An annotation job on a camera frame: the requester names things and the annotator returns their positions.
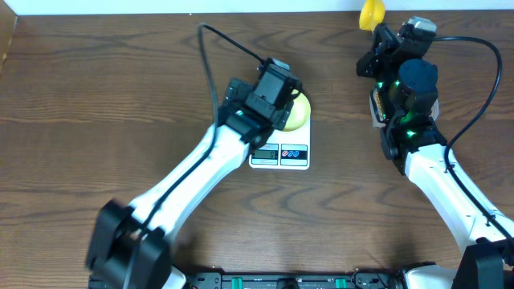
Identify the yellow plastic measuring scoop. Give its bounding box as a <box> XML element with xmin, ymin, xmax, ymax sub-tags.
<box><xmin>359</xmin><ymin>0</ymin><xmax>386</xmax><ymax>31</ymax></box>

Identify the pale yellow bowl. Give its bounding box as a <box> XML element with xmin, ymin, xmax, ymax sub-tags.
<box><xmin>283</xmin><ymin>92</ymin><xmax>311</xmax><ymax>132</ymax></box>

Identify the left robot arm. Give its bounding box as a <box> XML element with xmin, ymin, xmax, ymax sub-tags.
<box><xmin>85</xmin><ymin>58</ymin><xmax>301</xmax><ymax>289</ymax></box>

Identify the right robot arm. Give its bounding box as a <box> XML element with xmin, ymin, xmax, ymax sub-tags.
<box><xmin>356</xmin><ymin>17</ymin><xmax>513</xmax><ymax>288</ymax></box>

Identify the white digital kitchen scale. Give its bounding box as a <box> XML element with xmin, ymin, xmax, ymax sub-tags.
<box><xmin>249</xmin><ymin>118</ymin><xmax>311</xmax><ymax>170</ymax></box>

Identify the clear plastic container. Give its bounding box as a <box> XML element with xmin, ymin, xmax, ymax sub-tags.
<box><xmin>369</xmin><ymin>88</ymin><xmax>439</xmax><ymax>128</ymax></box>

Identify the black left camera cable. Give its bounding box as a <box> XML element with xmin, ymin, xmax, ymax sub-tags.
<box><xmin>124</xmin><ymin>22</ymin><xmax>268</xmax><ymax>289</ymax></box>

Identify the black camera cable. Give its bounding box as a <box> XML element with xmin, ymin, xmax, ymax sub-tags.
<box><xmin>431</xmin><ymin>35</ymin><xmax>514</xmax><ymax>242</ymax></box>
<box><xmin>124</xmin><ymin>22</ymin><xmax>268</xmax><ymax>289</ymax></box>

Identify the black right camera cable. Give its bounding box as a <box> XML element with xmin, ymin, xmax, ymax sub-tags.
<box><xmin>431</xmin><ymin>35</ymin><xmax>514</xmax><ymax>242</ymax></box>

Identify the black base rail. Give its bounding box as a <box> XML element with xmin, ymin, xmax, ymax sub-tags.
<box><xmin>182</xmin><ymin>270</ymin><xmax>407</xmax><ymax>289</ymax></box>

